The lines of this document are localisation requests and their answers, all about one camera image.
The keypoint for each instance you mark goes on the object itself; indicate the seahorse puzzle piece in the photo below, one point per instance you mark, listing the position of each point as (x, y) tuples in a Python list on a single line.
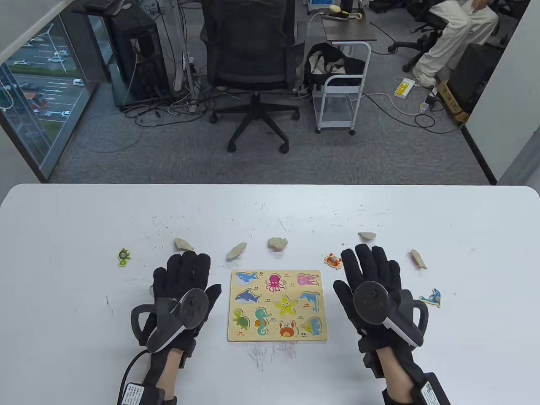
[(236, 251)]

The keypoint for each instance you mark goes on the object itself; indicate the green turtle puzzle piece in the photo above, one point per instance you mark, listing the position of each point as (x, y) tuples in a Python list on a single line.
[(123, 257)]

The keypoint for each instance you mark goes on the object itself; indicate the octopus puzzle piece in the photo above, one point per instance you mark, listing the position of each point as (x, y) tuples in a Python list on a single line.
[(277, 243)]

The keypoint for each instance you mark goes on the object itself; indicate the wooden puzzle piece with tail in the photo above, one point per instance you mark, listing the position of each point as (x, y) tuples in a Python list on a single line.
[(182, 244)]

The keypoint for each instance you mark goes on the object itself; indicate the blue yellow fish puzzle piece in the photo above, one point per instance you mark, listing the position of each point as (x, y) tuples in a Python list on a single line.
[(367, 236)]

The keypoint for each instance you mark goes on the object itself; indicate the person's left forearm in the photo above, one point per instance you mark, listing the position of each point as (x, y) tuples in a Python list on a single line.
[(171, 371)]

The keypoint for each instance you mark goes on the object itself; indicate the pink jellyfish puzzle piece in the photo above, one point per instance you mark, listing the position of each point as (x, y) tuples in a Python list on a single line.
[(418, 258)]

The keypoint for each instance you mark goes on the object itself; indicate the red crab puzzle piece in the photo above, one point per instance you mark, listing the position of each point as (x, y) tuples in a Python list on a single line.
[(332, 260)]

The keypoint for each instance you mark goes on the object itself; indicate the person's right forearm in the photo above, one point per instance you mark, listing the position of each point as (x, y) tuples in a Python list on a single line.
[(386, 371)]

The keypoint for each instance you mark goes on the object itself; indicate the black mesh office chair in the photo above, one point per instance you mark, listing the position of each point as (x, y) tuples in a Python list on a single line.
[(253, 50)]

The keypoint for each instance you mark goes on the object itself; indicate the white metal desk leg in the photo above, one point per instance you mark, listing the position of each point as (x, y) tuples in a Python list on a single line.
[(186, 50)]

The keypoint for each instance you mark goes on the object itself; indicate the black grey hand controller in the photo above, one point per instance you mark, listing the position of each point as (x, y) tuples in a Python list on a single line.
[(371, 303), (190, 308)]

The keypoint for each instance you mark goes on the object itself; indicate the black bag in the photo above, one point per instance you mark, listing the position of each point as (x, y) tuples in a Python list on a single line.
[(354, 65)]

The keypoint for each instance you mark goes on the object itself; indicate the dark brown side table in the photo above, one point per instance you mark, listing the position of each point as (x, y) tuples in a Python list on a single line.
[(350, 29)]

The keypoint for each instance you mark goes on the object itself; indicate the white power adapter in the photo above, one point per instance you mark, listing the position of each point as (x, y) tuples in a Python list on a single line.
[(423, 106)]

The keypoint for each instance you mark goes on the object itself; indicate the black keyboard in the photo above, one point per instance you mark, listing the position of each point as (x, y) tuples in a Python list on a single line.
[(105, 6)]

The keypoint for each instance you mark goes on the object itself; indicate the glass window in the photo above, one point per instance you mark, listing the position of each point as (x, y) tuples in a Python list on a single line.
[(42, 93)]

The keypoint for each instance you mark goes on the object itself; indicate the white yellow power strip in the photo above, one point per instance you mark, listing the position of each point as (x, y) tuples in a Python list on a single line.
[(404, 87)]

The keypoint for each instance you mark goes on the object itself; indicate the person's right hand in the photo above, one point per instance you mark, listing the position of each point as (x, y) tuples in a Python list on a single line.
[(371, 263)]

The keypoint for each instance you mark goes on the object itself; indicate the white rolling cart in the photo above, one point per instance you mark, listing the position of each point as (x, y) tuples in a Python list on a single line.
[(342, 76)]

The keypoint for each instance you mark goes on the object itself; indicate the cardboard box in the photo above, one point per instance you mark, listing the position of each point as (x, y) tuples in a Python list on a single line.
[(449, 99)]

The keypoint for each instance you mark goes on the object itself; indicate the black cabinet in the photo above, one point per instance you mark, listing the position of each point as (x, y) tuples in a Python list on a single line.
[(472, 76)]

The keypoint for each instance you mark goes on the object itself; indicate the blue white box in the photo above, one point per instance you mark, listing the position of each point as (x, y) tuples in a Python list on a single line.
[(320, 3)]

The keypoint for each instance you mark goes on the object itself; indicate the black bottle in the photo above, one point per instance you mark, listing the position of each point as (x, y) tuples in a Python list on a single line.
[(346, 4)]

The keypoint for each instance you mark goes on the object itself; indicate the blue dolphin puzzle piece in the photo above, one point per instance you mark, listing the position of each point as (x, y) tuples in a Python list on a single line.
[(431, 298)]

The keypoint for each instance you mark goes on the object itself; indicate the black computer tower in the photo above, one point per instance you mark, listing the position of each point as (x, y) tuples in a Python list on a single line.
[(139, 63)]

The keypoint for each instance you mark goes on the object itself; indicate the black swivel chair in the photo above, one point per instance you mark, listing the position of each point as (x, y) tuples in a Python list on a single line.
[(434, 21)]

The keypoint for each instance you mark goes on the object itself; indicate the wooden sea animal puzzle frame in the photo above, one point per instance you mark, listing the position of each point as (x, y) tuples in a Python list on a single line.
[(270, 300)]

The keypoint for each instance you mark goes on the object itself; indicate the person's left hand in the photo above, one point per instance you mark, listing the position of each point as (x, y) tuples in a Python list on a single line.
[(181, 274)]

